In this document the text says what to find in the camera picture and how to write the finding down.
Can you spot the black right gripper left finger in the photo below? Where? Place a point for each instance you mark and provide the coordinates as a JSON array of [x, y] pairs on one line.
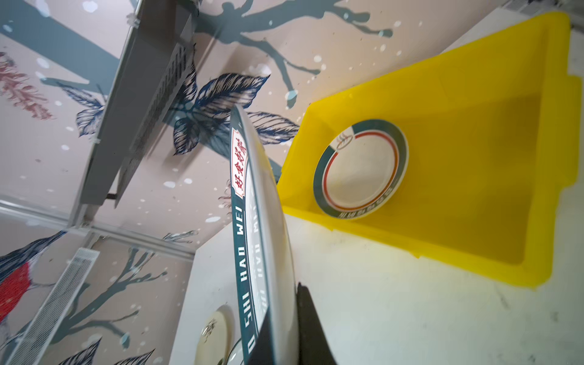
[[262, 354]]

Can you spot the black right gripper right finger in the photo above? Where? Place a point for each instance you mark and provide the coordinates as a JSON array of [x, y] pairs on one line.
[[313, 345]]

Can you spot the green rim HAO SHI plate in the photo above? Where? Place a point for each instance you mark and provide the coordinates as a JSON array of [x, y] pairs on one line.
[[266, 287]]

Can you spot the green red rim plate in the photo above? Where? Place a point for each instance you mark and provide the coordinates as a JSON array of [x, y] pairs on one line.
[[361, 169]]

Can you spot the yellow plastic bin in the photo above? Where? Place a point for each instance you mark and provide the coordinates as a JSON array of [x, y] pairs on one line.
[[493, 136]]

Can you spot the white plate green cloud outline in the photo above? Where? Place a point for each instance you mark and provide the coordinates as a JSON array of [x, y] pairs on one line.
[[236, 356]]

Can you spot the cream small floral plate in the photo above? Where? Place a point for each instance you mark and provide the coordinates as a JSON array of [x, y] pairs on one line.
[[216, 338]]

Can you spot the black hanging wall basket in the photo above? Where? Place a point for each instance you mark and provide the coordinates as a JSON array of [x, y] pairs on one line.
[[156, 59]]

